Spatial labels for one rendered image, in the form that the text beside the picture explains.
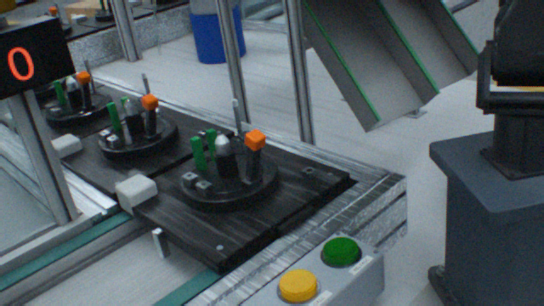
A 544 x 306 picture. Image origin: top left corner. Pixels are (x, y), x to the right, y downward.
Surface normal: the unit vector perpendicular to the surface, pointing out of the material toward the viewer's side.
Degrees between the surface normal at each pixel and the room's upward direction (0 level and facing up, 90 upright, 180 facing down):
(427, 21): 45
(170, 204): 0
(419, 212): 0
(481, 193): 0
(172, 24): 90
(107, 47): 90
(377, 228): 90
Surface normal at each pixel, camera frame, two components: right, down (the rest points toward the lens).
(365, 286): 0.69, 0.26
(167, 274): -0.14, -0.87
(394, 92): 0.29, -0.39
